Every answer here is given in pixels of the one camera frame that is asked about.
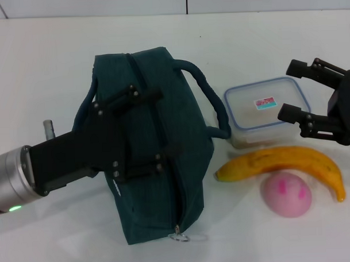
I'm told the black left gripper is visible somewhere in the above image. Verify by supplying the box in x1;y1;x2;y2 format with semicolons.
26;83;186;198

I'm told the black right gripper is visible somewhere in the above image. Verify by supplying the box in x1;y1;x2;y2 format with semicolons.
275;56;350;149

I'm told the dark teal insulated lunch bag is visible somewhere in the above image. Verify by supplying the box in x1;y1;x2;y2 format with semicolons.
68;44;236;247

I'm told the clear blue-rimmed food container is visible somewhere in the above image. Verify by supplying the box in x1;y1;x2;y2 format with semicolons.
222;76;314;150

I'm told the yellow banana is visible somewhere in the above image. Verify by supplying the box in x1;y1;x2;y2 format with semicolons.
214;144;347;207

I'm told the pink egg-shaped ball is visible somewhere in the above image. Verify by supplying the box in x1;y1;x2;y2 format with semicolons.
259;171;314;219

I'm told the metal zipper pull ring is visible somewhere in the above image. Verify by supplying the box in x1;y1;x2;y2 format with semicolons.
167;224;191;244

